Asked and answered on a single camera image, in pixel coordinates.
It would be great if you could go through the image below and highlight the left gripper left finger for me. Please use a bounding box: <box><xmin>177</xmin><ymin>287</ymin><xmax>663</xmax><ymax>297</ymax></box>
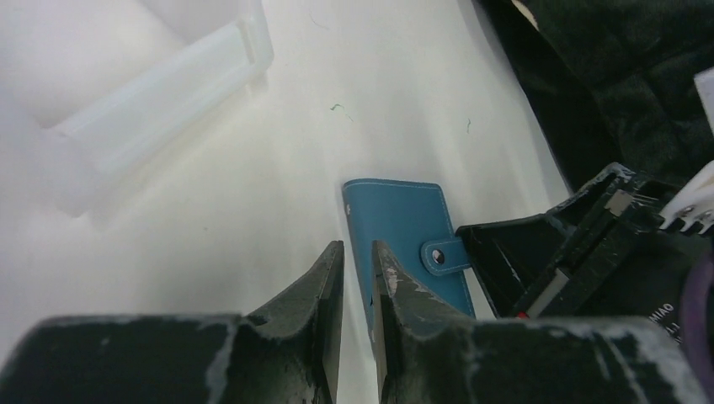
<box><xmin>1</xmin><ymin>241</ymin><xmax>344</xmax><ymax>403</ymax></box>

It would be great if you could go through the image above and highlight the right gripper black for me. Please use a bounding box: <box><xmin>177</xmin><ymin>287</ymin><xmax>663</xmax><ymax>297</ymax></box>
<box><xmin>456</xmin><ymin>162</ymin><xmax>713</xmax><ymax>346</ymax></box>

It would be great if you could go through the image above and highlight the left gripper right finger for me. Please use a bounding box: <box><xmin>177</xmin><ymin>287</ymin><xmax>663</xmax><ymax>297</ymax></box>
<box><xmin>372</xmin><ymin>241</ymin><xmax>708</xmax><ymax>403</ymax></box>

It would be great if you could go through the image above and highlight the blue leather card holder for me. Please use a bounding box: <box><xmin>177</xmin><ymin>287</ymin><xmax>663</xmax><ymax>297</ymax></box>
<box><xmin>342</xmin><ymin>178</ymin><xmax>476</xmax><ymax>328</ymax></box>

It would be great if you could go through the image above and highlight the black blanket with beige flowers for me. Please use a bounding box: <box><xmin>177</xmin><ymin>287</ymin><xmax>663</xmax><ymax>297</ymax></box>
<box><xmin>480</xmin><ymin>1</ymin><xmax>713</xmax><ymax>189</ymax></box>

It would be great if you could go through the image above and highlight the clear plastic tray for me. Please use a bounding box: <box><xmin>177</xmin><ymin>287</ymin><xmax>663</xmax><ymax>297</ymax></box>
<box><xmin>1</xmin><ymin>1</ymin><xmax>274</xmax><ymax>216</ymax></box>

